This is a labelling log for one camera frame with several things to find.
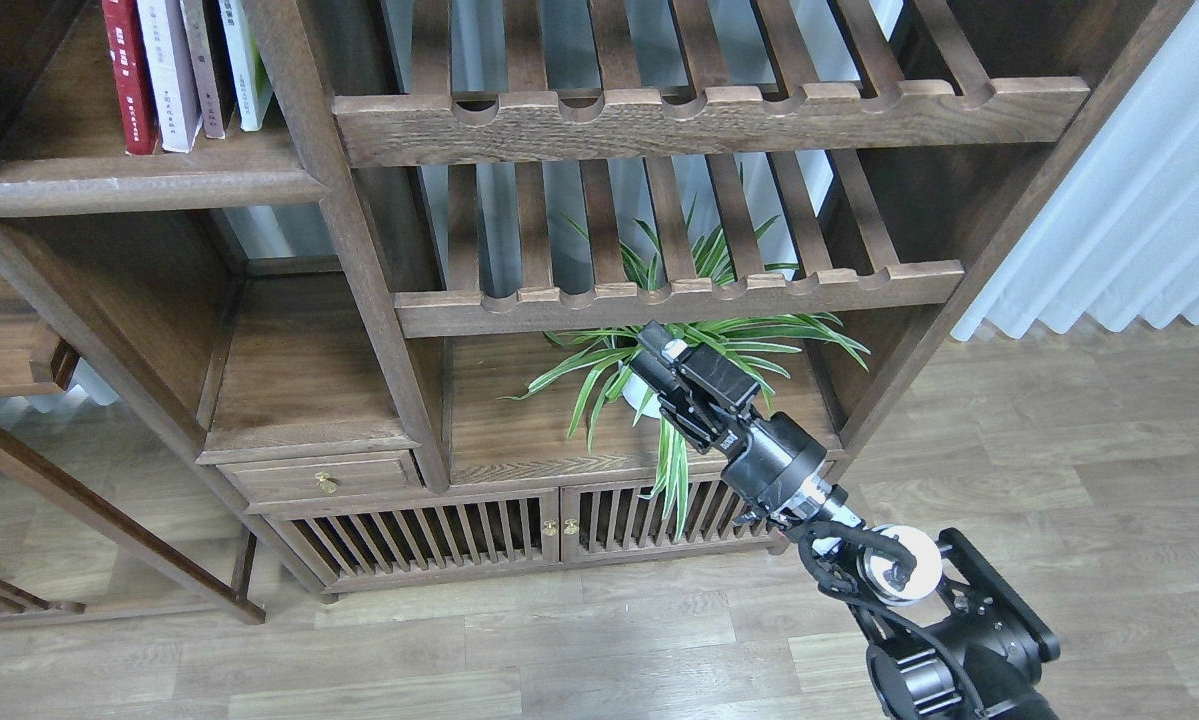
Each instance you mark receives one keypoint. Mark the white plant pot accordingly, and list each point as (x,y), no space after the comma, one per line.
(640,397)

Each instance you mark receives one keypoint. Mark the brass drawer knob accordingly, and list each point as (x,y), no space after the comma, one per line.
(327,484)

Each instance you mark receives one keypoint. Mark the white lavender book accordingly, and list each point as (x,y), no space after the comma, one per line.
(171,72)

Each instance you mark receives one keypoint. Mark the red cover book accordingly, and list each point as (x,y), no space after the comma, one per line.
(130,71)

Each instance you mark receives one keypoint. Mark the dark wooden bookshelf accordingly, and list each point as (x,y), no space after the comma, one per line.
(358,286)

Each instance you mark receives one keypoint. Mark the white curtain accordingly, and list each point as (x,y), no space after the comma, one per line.
(1119,241)

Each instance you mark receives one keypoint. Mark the white green upright book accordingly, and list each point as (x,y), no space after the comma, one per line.
(253,88)

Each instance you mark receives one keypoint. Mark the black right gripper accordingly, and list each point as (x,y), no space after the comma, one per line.
(772,463)

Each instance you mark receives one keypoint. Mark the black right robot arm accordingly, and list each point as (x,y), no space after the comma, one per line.
(948,637)

